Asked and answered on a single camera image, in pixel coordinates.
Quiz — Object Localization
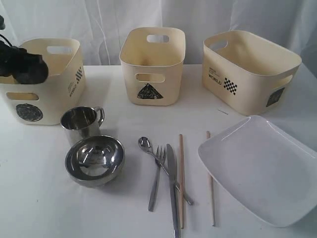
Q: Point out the cream bin square sticker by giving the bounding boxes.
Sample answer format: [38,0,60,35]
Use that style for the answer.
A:
[202,30,302,116]

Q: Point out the wooden chopstick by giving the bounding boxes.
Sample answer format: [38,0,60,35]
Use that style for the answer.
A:
[206,131,216,227]
[179,134,185,229]

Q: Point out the white curtain backdrop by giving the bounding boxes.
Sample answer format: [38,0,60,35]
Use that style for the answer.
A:
[0,0,317,70]

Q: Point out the stainless steel bowl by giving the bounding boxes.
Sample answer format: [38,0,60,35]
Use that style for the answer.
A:
[65,135,125,187]

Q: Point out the steel spoon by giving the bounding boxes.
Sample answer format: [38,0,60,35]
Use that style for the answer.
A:
[138,136,195,205]

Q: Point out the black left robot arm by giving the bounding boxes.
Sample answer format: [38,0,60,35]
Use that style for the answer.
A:
[0,35,49,84]

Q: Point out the steel mug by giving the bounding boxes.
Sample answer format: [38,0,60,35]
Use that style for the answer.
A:
[60,106,105,146]

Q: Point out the steel fork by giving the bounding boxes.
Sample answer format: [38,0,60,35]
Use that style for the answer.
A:
[148,147,166,212]

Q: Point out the white square plate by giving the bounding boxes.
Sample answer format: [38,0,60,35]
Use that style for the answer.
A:
[198,116,317,228]

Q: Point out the cream bin circle sticker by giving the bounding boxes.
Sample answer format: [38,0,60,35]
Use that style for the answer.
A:
[0,38,86,125]

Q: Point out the steel table knife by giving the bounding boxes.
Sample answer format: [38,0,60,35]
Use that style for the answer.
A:
[166,144,181,238]

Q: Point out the cream bin triangle sticker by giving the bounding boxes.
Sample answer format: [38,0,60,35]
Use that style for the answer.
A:
[119,27,186,106]

